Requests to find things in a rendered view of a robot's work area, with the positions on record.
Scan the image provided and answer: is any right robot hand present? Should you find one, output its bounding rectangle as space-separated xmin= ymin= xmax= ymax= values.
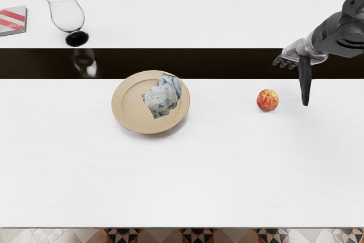
xmin=272 ymin=32 xmax=330 ymax=106

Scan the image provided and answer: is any beige plate with blue pattern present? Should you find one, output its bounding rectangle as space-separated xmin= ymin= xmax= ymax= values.
xmin=111 ymin=69 xmax=191 ymax=135

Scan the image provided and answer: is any red yellow apple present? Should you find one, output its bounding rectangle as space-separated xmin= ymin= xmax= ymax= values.
xmin=256 ymin=89 xmax=279 ymax=112

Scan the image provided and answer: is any clear wine glass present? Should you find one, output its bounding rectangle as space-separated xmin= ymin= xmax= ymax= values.
xmin=43 ymin=0 xmax=89 ymax=48

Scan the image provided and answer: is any grey book with red stripes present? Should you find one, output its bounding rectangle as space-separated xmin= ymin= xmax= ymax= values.
xmin=0 ymin=5 xmax=28 ymax=38

